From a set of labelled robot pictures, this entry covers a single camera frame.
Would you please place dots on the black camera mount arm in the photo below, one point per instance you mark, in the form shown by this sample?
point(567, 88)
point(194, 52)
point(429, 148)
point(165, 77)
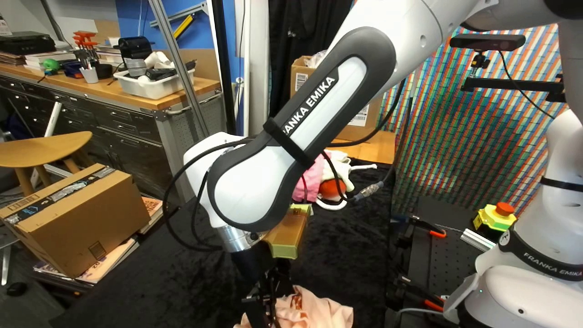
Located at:
point(516, 84)

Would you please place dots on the peach orange cloth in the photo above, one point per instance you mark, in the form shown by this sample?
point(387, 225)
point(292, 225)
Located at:
point(316, 312)

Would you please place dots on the wooden stool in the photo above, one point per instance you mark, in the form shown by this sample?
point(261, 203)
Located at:
point(37, 148)

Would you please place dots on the black curtain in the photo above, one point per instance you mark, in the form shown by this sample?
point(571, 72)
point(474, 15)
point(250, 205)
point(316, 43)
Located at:
point(285, 30)

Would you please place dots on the red plush fruit green leaves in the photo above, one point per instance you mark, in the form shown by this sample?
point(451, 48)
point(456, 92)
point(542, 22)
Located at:
point(332, 190)

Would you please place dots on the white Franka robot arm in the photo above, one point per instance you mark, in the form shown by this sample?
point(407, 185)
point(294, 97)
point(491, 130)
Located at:
point(303, 134)

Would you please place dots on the black velvet table cloth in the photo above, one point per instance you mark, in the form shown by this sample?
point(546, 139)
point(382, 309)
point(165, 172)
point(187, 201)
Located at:
point(352, 243)

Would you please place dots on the yellow hand tool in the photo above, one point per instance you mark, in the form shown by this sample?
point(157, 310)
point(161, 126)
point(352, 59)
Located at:
point(185, 26)

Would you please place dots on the white cup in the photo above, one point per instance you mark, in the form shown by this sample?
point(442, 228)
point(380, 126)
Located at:
point(90, 75)

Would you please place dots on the white towel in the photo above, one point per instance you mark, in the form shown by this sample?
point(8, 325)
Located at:
point(340, 165)

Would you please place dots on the orange plastic object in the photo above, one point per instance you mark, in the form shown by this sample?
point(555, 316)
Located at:
point(86, 39)

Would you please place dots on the aluminium slanted bar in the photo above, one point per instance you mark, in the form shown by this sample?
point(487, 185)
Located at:
point(183, 74)

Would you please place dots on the yellow red emergency stop button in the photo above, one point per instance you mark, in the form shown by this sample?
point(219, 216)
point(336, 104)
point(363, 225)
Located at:
point(495, 217)

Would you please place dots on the white metal tube frame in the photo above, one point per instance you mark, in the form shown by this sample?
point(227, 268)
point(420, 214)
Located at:
point(52, 121)

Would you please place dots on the white idle robot arm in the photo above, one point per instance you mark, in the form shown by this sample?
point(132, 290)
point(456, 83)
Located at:
point(535, 267)

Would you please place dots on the grey workbench wooden top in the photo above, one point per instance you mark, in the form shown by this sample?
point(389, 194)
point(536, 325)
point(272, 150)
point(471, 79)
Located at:
point(121, 134)

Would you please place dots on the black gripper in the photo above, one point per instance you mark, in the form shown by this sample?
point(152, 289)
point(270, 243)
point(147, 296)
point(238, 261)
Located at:
point(258, 267)

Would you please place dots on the black box device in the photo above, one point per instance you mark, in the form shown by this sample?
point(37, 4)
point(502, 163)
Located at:
point(136, 48)

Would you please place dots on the black vertical pole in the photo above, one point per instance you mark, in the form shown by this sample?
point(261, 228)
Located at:
point(223, 92)

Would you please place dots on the green small object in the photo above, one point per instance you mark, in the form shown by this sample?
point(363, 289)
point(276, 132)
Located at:
point(52, 66)

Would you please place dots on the black flat case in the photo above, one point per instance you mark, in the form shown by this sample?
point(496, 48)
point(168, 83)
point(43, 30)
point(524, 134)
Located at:
point(28, 44)

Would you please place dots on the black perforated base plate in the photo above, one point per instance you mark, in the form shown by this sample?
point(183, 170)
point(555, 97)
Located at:
point(443, 267)

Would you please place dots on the black stereo camera bar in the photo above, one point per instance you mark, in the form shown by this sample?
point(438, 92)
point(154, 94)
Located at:
point(489, 43)

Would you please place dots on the white plastic bin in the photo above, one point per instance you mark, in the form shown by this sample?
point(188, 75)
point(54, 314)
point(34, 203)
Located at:
point(152, 84)

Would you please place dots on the cardboard box black tape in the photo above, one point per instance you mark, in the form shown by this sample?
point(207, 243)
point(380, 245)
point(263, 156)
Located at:
point(74, 225)

